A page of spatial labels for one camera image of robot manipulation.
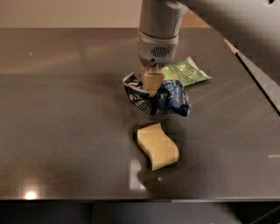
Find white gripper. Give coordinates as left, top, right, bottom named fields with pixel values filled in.
left=137, top=30, right=179, bottom=97

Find blue chip bag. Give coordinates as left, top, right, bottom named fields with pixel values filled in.
left=122, top=73, right=191, bottom=116

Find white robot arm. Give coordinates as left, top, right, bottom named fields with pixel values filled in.
left=137, top=0, right=280, bottom=82

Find green chip bag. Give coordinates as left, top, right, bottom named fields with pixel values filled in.
left=162, top=57, right=211, bottom=88

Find yellow sponge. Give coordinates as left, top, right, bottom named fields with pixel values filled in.
left=136, top=123, right=179, bottom=171

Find grey side counter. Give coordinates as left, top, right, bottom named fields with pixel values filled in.
left=225, top=39, right=280, bottom=116

